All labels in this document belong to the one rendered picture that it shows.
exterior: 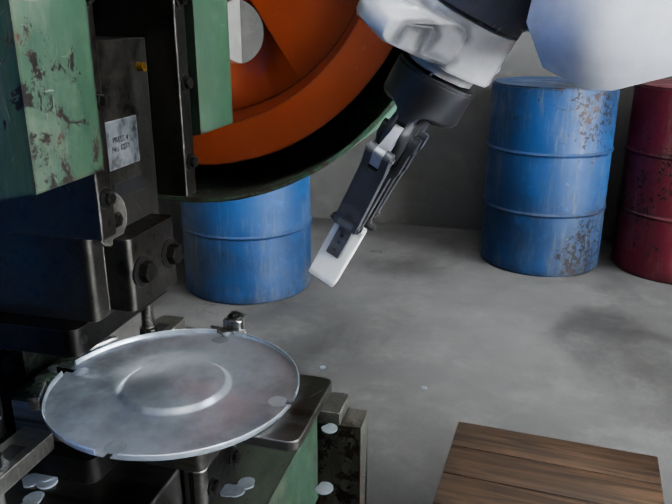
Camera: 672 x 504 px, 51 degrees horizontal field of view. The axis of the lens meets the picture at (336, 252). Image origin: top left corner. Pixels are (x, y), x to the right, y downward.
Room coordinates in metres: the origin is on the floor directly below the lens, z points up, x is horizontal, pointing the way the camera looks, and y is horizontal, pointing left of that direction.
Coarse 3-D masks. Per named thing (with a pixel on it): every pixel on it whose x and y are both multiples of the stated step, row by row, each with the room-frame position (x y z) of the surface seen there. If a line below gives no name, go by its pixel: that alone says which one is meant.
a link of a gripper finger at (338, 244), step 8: (344, 224) 0.63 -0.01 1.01; (352, 224) 0.63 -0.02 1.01; (336, 232) 0.65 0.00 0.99; (344, 232) 0.65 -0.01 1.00; (336, 240) 0.65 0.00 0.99; (344, 240) 0.65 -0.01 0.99; (328, 248) 0.65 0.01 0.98; (336, 248) 0.65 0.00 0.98; (344, 248) 0.65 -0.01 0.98; (336, 256) 0.65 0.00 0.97
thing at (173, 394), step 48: (144, 336) 0.85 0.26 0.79; (192, 336) 0.86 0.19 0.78; (240, 336) 0.86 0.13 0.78; (96, 384) 0.73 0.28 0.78; (144, 384) 0.72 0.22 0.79; (192, 384) 0.72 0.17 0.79; (240, 384) 0.73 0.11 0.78; (288, 384) 0.73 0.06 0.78; (96, 432) 0.63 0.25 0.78; (144, 432) 0.63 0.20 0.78; (192, 432) 0.63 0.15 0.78; (240, 432) 0.63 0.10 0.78
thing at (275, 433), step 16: (304, 384) 0.73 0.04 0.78; (320, 384) 0.73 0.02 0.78; (304, 400) 0.70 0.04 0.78; (320, 400) 0.70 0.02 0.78; (288, 416) 0.67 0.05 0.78; (304, 416) 0.67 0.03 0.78; (272, 432) 0.63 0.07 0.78; (288, 432) 0.63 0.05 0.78; (304, 432) 0.64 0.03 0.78; (224, 448) 0.72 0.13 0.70; (272, 448) 0.62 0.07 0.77; (288, 448) 0.62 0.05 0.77; (160, 464) 0.68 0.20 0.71; (176, 464) 0.67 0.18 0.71; (192, 464) 0.67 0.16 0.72; (208, 464) 0.68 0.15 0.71; (224, 464) 0.72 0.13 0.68; (192, 480) 0.67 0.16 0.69; (208, 480) 0.68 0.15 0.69; (224, 480) 0.72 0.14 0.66; (192, 496) 0.67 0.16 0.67; (208, 496) 0.68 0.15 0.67
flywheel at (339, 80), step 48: (288, 0) 1.07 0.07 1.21; (336, 0) 1.05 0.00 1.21; (288, 48) 1.07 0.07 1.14; (336, 48) 1.04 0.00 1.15; (384, 48) 1.00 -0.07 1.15; (240, 96) 1.10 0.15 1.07; (288, 96) 1.05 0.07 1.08; (336, 96) 1.02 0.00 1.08; (240, 144) 1.06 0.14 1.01; (288, 144) 1.04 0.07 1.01
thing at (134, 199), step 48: (144, 48) 0.80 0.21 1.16; (144, 96) 0.80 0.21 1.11; (144, 144) 0.79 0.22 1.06; (144, 192) 0.78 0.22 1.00; (0, 240) 0.69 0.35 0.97; (48, 240) 0.68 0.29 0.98; (144, 240) 0.71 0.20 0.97; (0, 288) 0.70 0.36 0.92; (48, 288) 0.68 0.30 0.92; (96, 288) 0.67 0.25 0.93; (144, 288) 0.70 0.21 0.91
